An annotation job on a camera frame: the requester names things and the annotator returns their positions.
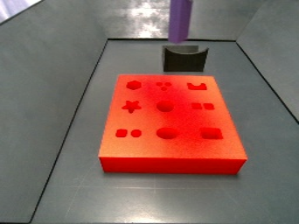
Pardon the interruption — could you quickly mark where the purple rectangular block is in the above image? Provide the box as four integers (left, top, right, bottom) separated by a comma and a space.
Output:
168, 0, 192, 43

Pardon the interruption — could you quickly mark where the black curved fixture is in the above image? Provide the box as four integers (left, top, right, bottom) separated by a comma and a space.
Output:
163, 45, 209, 72

